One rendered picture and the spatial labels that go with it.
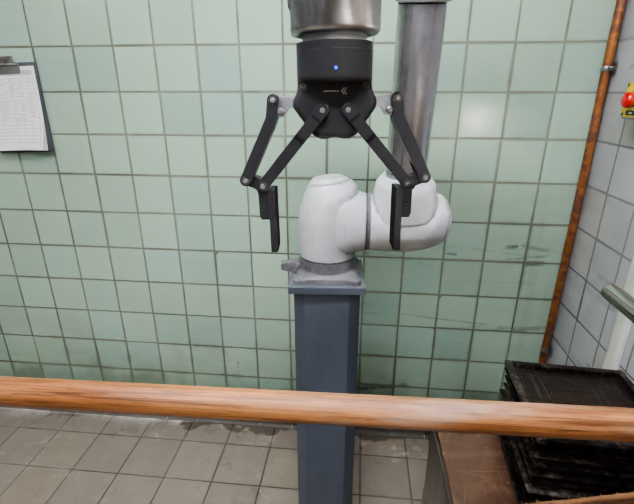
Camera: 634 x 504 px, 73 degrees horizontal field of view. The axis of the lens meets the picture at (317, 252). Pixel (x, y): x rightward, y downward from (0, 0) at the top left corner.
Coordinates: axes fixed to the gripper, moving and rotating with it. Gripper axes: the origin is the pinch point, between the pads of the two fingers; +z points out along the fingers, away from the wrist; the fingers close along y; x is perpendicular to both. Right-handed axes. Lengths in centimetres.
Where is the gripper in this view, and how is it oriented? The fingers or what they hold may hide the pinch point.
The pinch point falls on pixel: (335, 237)
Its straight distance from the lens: 48.6
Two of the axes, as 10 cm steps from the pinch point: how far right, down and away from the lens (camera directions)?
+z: 0.2, 9.4, 3.4
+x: 0.0, 3.4, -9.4
